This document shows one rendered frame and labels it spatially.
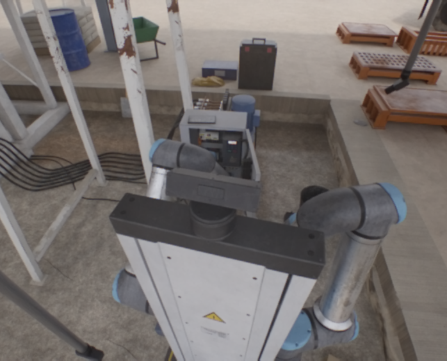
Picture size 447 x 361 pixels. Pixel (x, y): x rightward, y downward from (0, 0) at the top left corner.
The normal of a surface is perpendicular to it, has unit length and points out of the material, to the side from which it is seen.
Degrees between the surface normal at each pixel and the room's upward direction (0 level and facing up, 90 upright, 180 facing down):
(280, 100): 90
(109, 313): 0
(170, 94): 90
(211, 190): 61
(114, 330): 0
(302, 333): 5
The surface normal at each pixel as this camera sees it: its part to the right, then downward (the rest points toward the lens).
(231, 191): -0.22, 0.23
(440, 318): 0.00, -0.73
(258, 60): -0.12, 0.68
